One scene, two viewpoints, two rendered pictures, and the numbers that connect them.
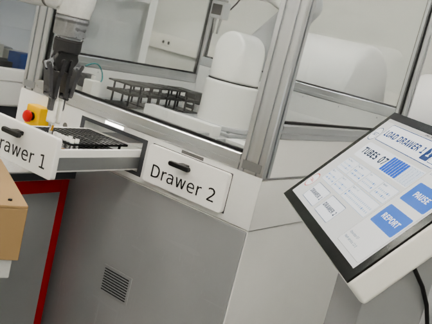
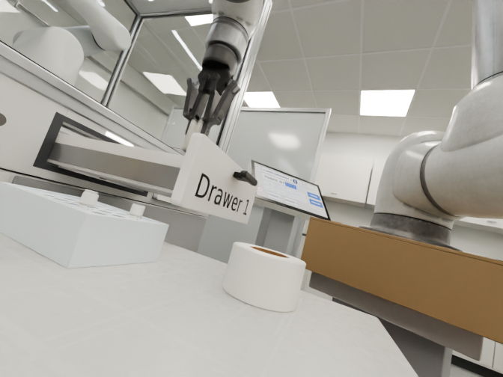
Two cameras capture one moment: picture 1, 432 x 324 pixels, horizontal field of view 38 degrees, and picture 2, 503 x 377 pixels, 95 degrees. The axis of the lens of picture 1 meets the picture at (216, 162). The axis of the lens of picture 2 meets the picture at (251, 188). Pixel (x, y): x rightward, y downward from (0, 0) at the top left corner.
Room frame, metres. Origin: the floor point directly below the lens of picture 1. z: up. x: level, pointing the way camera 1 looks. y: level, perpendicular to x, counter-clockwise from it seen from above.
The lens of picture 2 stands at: (1.70, 0.97, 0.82)
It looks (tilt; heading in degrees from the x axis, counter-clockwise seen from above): 9 degrees up; 257
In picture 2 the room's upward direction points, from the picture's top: 15 degrees clockwise
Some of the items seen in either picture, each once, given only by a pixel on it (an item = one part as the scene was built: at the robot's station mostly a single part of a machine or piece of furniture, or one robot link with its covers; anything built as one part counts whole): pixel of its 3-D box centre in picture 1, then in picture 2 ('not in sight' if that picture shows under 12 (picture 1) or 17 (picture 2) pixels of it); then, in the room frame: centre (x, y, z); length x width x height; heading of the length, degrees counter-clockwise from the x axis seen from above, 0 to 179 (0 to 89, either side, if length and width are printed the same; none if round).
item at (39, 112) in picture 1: (36, 116); not in sight; (2.07, 0.62, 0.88); 0.07 x 0.05 x 0.07; 56
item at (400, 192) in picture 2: not in sight; (421, 178); (1.20, 0.54, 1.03); 0.18 x 0.16 x 0.22; 79
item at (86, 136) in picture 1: (78, 146); not in sight; (1.80, 0.40, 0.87); 0.22 x 0.18 x 0.06; 146
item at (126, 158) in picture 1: (80, 148); (146, 176); (1.81, 0.40, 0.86); 0.40 x 0.26 x 0.06; 146
